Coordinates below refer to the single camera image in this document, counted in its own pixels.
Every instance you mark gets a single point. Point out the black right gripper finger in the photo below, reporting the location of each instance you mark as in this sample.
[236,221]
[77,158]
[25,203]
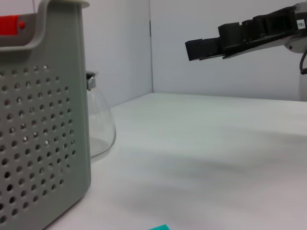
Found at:
[204,49]

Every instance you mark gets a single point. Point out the cyan square toy brick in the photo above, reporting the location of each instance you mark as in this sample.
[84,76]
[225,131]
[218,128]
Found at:
[160,227]

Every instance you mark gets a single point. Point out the glass teapot black lid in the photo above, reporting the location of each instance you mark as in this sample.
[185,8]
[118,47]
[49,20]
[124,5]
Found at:
[100,119]

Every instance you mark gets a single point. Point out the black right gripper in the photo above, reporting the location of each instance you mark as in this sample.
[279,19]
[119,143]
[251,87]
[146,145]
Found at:
[278,26]

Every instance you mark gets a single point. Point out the grey perforated plastic basket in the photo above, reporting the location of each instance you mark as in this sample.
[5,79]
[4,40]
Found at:
[43,119]

